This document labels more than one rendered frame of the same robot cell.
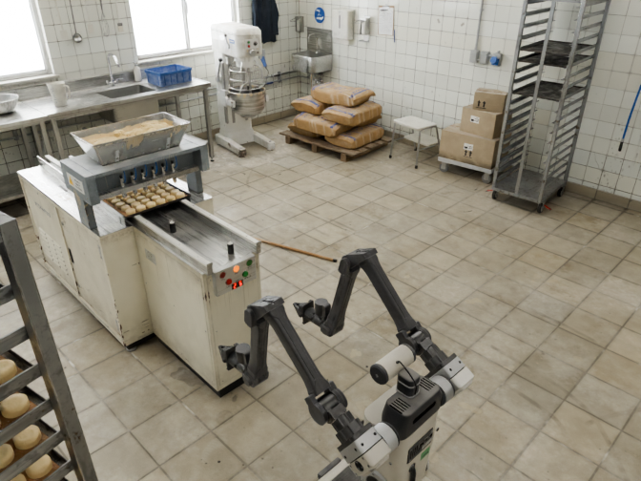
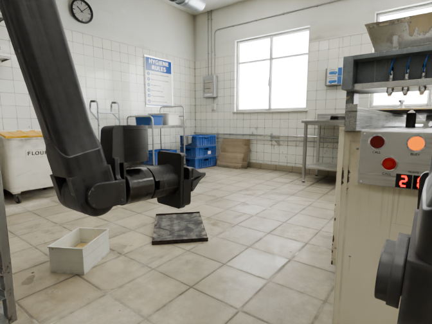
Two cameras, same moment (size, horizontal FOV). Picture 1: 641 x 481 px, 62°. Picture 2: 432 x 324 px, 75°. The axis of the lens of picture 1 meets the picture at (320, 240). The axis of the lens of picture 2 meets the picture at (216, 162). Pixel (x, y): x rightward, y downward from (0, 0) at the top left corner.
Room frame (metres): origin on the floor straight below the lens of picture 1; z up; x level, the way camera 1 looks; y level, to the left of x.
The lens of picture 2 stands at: (1.64, -0.18, 0.86)
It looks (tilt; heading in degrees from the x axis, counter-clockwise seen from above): 8 degrees down; 82
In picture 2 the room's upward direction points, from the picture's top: straight up
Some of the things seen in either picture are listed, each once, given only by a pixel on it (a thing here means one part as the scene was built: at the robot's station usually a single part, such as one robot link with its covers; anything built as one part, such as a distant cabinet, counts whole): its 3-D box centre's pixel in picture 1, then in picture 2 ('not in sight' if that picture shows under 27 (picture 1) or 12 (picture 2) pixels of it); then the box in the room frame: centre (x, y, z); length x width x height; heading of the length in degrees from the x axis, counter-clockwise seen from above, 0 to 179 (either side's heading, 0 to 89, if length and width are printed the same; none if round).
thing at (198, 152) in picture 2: not in sight; (198, 151); (2.06, 5.16, 0.30); 0.60 x 0.40 x 0.20; 45
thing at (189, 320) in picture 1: (200, 297); (411, 238); (2.47, 0.68, 0.45); 0.70 x 0.34 x 0.90; 44
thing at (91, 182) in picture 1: (140, 179); (431, 89); (2.84, 1.03, 1.01); 0.72 x 0.33 x 0.34; 134
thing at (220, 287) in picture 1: (235, 274); (414, 161); (2.21, 0.42, 0.77); 0.24 x 0.04 x 0.14; 134
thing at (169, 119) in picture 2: not in sight; (164, 119); (1.45, 4.68, 0.90); 0.44 x 0.36 x 0.20; 144
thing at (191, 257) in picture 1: (113, 202); (395, 119); (2.81, 1.21, 0.87); 2.01 x 0.03 x 0.07; 44
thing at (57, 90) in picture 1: (59, 94); not in sight; (4.90, 2.38, 0.98); 0.20 x 0.14 x 0.20; 85
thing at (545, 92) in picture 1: (548, 90); not in sight; (4.77, -2.03, 1.05); 0.60 x 0.40 x 0.01; 138
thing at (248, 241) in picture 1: (157, 188); not in sight; (3.02, 1.00, 0.87); 2.01 x 0.03 x 0.07; 44
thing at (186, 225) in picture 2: not in sight; (179, 225); (1.65, 2.05, 0.02); 0.60 x 0.40 x 0.03; 91
